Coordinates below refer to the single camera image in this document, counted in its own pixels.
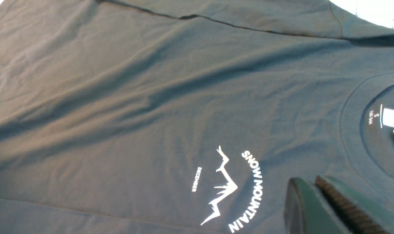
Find gray long-sleeved shirt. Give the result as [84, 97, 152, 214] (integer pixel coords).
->
[0, 0, 394, 234]

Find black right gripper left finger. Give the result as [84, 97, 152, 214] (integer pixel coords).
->
[283, 177, 350, 234]

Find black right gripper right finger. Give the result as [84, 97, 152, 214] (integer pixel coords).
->
[315, 176, 394, 234]

